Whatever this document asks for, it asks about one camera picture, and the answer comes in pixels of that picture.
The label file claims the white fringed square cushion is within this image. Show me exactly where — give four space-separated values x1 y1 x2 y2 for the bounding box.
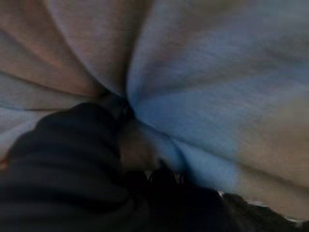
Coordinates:
0 0 309 222

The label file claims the dark left robot hand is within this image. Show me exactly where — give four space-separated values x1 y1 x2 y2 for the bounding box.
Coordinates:
0 95 309 232

